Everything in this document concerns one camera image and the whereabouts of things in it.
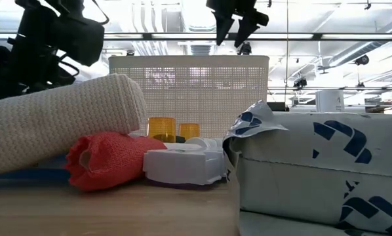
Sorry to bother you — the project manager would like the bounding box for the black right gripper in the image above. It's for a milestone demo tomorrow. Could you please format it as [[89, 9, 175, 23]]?
[[205, 0, 269, 49]]

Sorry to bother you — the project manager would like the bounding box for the beige elastic bandage roll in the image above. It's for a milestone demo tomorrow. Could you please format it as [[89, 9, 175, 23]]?
[[0, 73, 148, 178]]

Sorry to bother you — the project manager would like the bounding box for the amber pill bottle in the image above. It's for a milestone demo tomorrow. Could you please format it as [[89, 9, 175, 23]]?
[[178, 123, 201, 140], [147, 117, 177, 144]]

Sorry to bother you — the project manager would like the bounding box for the red mesh bandage roll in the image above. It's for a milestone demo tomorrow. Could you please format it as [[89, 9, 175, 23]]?
[[64, 131, 168, 193]]

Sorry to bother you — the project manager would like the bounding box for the blue first aid kit box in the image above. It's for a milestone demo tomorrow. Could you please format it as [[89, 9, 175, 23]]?
[[0, 154, 71, 182]]

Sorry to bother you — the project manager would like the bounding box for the long white plastic box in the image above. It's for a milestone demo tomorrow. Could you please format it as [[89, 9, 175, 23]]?
[[142, 142, 229, 187]]

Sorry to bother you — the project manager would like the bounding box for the white blue-patterned pouch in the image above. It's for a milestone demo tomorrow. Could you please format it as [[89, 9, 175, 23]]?
[[222, 100, 392, 236]]

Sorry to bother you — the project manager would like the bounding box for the white perforated plastic basket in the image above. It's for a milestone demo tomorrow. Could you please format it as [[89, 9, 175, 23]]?
[[108, 54, 270, 139]]

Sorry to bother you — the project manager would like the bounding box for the thin vertical pole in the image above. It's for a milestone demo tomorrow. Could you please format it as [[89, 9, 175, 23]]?
[[284, 0, 290, 106]]

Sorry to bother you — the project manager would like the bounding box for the black ceiling spotlight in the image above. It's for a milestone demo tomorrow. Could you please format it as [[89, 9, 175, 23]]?
[[353, 54, 370, 67], [292, 76, 309, 90]]

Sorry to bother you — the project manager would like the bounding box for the white cylindrical container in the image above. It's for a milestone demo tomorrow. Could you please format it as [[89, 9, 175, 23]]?
[[315, 89, 345, 113]]

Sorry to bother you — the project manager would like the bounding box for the black clamp under rail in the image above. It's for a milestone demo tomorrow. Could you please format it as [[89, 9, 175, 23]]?
[[237, 41, 253, 56]]

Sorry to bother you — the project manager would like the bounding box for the black horizontal overhead rail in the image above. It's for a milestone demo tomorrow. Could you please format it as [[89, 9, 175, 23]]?
[[0, 31, 392, 42]]

